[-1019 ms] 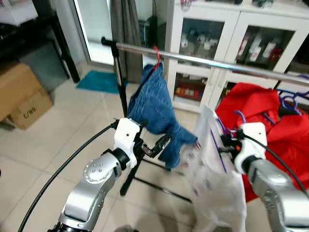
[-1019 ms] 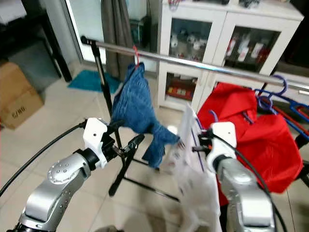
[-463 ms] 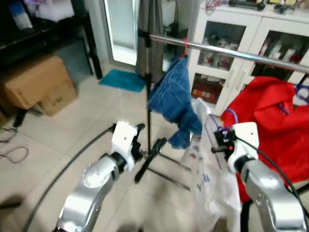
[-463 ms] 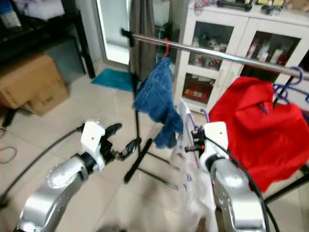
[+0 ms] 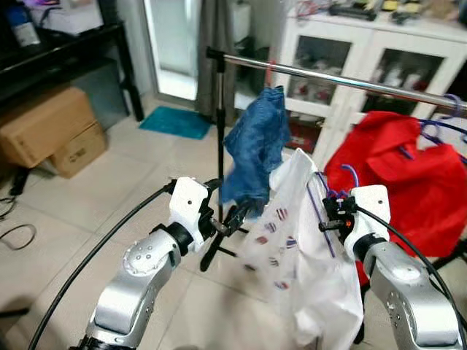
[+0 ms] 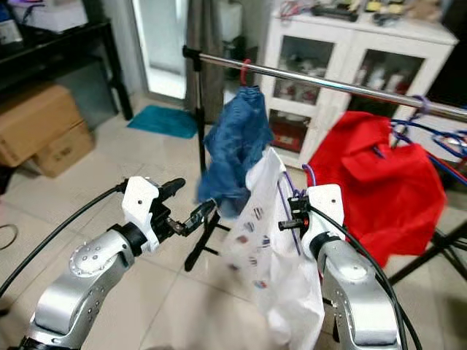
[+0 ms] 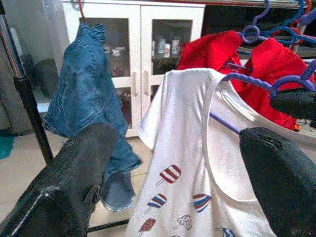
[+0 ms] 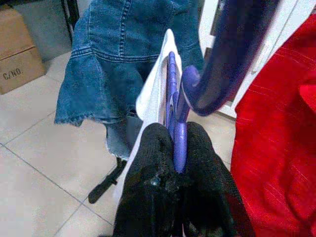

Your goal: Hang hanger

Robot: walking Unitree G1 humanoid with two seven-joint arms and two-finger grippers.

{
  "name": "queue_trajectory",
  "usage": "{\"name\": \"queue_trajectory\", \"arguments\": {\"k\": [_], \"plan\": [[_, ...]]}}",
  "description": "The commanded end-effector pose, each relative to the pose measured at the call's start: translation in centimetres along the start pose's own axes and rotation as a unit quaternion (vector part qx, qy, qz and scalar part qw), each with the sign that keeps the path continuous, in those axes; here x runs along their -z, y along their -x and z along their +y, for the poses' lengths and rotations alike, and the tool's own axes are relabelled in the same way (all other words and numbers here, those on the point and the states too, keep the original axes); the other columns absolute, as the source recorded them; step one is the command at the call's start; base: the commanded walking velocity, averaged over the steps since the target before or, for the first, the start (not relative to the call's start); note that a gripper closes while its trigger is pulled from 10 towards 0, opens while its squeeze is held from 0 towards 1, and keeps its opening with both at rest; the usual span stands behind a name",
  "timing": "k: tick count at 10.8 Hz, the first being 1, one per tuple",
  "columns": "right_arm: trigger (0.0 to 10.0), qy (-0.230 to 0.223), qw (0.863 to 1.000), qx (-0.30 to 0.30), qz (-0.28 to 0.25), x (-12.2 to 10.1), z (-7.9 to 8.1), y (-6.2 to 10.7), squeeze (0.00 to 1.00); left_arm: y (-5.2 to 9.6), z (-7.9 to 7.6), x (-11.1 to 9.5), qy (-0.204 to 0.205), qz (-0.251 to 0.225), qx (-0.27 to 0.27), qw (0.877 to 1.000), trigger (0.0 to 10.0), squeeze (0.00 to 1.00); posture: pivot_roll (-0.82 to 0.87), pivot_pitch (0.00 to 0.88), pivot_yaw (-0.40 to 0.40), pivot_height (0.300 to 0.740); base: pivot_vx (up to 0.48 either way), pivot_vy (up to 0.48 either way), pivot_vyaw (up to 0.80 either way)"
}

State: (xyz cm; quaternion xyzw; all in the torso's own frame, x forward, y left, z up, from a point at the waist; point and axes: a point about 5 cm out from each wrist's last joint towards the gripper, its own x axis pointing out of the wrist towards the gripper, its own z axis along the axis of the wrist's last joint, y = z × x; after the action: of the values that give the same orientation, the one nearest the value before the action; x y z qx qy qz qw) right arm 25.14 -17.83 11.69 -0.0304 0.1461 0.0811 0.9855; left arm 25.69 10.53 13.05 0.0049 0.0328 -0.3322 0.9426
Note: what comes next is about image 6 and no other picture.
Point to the white garment with small prints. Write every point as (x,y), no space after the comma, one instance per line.
(270,248)

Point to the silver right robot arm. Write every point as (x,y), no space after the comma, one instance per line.
(357,292)

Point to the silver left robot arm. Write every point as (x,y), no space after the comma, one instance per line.
(76,299)

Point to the red hanger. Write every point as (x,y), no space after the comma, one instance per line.
(243,73)

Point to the teal floor mat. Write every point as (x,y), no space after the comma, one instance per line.
(160,122)

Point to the blue denim garment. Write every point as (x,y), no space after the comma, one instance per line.
(237,146)

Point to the red garment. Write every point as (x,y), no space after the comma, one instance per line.
(379,189)

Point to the black rack stand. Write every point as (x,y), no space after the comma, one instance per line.
(198,109)
(430,252)

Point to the small cardboard box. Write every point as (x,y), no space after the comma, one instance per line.
(69,153)

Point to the glass door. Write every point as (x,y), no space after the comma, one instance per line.
(160,44)

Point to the large cardboard box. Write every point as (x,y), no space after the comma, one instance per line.
(36,120)

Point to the grey curtain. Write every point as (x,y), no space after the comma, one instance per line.
(204,25)

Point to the white glass door cabinet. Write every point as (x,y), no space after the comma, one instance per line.
(336,35)

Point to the white appliance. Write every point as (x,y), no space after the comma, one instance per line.
(230,20)

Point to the black shelf table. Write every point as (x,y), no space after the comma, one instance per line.
(58,47)

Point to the black charger device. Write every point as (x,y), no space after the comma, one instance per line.
(336,12)

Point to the white storage box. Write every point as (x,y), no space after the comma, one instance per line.
(55,16)

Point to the dark bottle with label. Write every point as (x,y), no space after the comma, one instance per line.
(11,30)

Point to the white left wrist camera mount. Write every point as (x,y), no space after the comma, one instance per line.
(137,208)

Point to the metal clothes rail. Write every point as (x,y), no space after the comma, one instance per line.
(336,86)

